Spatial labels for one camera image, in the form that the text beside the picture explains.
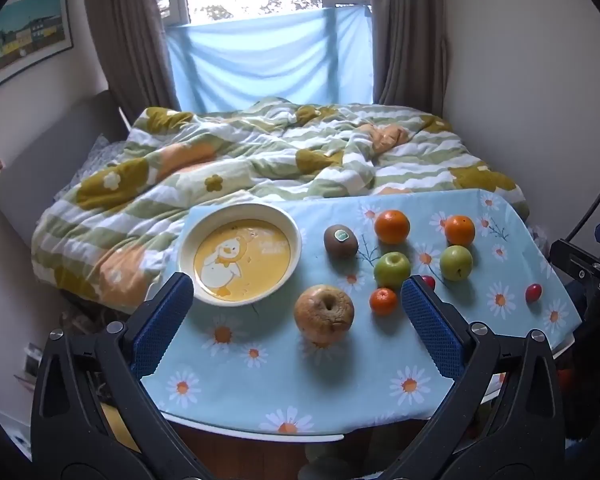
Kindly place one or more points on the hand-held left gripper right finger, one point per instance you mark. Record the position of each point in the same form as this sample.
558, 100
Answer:
432, 325

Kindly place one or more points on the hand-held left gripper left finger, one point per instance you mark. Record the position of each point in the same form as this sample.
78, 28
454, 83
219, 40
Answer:
162, 325

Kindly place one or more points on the red cherry tomato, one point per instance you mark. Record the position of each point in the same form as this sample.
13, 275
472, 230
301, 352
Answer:
429, 281
533, 293

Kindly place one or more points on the small tangerine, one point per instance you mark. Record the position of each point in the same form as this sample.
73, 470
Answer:
383, 302

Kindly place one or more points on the green apple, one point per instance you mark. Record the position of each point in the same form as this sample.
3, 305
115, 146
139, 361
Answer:
392, 270
456, 263

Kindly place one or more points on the orange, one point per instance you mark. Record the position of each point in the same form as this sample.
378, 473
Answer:
392, 226
460, 230

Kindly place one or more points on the cream bowl with duck print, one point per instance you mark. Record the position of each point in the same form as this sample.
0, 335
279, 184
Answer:
240, 260

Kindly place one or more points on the wrinkled brown apple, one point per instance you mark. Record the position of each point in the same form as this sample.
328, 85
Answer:
324, 315

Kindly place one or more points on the brown kiwi with sticker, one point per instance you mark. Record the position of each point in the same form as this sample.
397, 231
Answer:
341, 242

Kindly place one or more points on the blue daisy print tablecloth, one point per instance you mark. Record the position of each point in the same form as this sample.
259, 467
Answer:
290, 375

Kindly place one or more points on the green striped floral quilt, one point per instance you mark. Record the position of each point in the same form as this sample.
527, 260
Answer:
220, 160

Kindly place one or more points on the grey patterned pillow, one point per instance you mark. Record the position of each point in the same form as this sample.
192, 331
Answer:
102, 152

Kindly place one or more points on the grey bed headboard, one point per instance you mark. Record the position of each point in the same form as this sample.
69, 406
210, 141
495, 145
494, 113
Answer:
50, 155

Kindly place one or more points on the brown curtain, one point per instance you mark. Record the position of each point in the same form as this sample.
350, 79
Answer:
130, 30
410, 30

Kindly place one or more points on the light blue window cloth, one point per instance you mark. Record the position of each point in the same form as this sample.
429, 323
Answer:
265, 60

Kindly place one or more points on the framed wall poster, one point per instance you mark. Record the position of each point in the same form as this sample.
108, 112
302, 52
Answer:
25, 35

